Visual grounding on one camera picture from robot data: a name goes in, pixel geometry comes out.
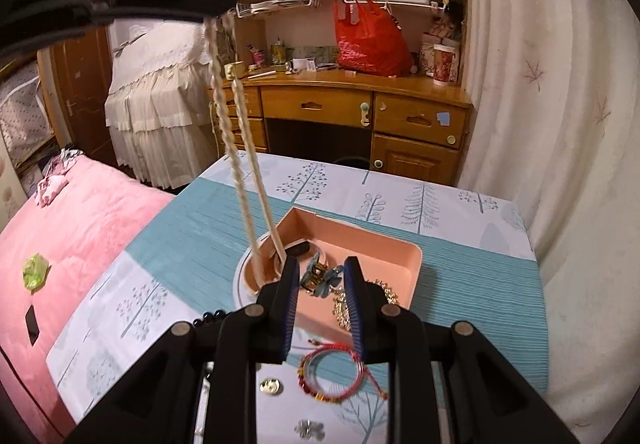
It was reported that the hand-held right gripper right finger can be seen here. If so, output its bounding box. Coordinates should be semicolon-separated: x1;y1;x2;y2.
344;255;581;444

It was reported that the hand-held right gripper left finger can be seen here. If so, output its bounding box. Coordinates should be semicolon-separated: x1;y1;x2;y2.
65;257;301;444

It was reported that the pink plastic tray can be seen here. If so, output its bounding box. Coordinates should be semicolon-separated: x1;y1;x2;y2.
248;207;424;341

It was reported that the beige twisted rope necklace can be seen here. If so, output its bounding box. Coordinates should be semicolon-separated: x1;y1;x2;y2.
202;10;287;290

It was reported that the blue butterfly hair claw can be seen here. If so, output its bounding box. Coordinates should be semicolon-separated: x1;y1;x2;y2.
299;254;346;299

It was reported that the white round plate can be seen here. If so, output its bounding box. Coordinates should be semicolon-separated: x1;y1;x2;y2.
233;244;287;311

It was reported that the wooden door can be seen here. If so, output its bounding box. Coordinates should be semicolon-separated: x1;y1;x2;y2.
37;24;120;167

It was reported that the dotted fabric storage box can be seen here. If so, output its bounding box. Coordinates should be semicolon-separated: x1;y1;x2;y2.
0;58;57;171

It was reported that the silver earring piece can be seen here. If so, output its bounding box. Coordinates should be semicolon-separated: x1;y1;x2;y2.
294;419;322;440

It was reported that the pink crumpled cloth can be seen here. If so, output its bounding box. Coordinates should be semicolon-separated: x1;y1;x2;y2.
34;147;83;209

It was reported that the wooden desk with hutch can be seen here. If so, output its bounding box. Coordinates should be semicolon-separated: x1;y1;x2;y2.
207;0;474;186

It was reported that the pink blanket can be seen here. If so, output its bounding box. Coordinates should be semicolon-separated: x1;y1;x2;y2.
0;154;176;427

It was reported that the red plastic bag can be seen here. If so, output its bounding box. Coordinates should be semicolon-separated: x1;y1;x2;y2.
334;0;416;78

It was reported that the green plastic wrapper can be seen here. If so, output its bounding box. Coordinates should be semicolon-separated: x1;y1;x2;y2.
22;253;52;292

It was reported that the black flat phone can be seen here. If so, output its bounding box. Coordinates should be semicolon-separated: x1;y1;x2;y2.
24;305;42;346

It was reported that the red patterned paper cup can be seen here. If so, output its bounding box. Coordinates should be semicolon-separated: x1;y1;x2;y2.
432;43;461;86

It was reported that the white curtain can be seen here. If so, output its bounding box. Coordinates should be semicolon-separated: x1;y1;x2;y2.
452;0;640;444

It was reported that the gold rhinestone necklace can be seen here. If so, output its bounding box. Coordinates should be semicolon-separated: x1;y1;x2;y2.
330;278;400;332

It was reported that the red beaded bracelet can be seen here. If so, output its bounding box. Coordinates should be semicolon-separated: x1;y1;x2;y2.
298;338;389;405

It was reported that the black bead bracelet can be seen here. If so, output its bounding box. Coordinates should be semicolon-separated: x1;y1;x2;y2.
191;309;227;328

